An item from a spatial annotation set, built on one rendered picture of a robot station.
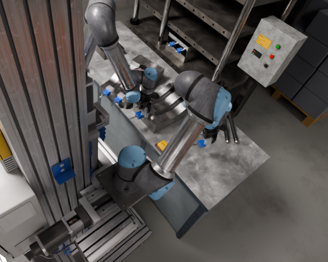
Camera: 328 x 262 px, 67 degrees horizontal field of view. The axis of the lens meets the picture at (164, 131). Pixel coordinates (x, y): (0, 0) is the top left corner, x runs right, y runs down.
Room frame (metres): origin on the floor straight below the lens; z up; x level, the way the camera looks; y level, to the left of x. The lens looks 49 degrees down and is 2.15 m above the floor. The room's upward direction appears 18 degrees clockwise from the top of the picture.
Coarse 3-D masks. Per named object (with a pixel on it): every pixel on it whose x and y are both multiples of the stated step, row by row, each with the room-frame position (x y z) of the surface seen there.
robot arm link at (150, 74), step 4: (148, 68) 1.12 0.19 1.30; (152, 68) 1.13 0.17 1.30; (144, 72) 1.10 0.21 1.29; (148, 72) 1.09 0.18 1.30; (152, 72) 1.10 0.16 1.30; (156, 72) 1.11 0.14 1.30; (144, 76) 1.08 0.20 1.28; (148, 76) 1.08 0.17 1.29; (152, 76) 1.08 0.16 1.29; (156, 76) 1.10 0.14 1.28; (144, 80) 1.07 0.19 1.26; (148, 80) 1.08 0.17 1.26; (152, 80) 1.08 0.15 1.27; (144, 84) 1.08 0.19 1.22; (148, 84) 1.08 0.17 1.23; (152, 84) 1.09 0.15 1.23; (148, 88) 1.08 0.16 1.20; (152, 88) 1.09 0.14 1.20
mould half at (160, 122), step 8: (168, 88) 1.47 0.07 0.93; (160, 96) 1.40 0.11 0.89; (168, 96) 1.40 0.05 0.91; (176, 96) 1.41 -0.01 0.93; (136, 104) 1.23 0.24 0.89; (160, 104) 1.31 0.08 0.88; (168, 104) 1.34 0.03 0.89; (152, 112) 1.21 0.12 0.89; (168, 112) 1.26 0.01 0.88; (176, 112) 1.29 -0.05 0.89; (184, 112) 1.32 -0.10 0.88; (144, 120) 1.16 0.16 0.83; (152, 120) 1.14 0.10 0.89; (160, 120) 1.16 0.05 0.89; (168, 120) 1.19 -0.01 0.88; (176, 120) 1.27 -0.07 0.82; (152, 128) 1.11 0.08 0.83; (160, 128) 1.15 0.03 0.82
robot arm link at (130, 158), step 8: (120, 152) 0.57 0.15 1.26; (128, 152) 0.58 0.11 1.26; (136, 152) 0.59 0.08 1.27; (144, 152) 0.60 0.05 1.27; (120, 160) 0.54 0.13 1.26; (128, 160) 0.54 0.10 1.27; (136, 160) 0.55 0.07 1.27; (144, 160) 0.57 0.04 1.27; (120, 168) 0.53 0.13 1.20; (128, 168) 0.52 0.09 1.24; (136, 168) 0.53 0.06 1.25; (120, 176) 0.52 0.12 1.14; (128, 176) 0.51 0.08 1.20
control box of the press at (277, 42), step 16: (272, 16) 1.94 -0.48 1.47; (256, 32) 1.83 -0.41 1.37; (272, 32) 1.77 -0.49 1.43; (288, 32) 1.76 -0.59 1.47; (256, 48) 1.79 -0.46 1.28; (272, 48) 1.73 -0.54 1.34; (288, 48) 1.68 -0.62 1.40; (240, 64) 1.83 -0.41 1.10; (256, 64) 1.76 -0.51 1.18; (272, 64) 1.70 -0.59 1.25; (256, 80) 1.72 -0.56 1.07; (272, 80) 1.70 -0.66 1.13; (240, 96) 1.80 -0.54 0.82
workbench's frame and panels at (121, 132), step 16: (96, 96) 1.52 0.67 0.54; (112, 112) 1.36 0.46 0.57; (112, 128) 1.35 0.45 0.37; (128, 128) 1.23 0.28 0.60; (112, 144) 1.34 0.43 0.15; (128, 144) 1.21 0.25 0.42; (144, 144) 1.11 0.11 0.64; (176, 176) 0.84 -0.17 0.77; (176, 192) 0.86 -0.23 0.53; (192, 192) 0.76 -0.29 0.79; (160, 208) 0.90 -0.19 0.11; (176, 208) 0.83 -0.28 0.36; (192, 208) 0.77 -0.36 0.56; (176, 224) 0.78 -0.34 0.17; (192, 224) 0.73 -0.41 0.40
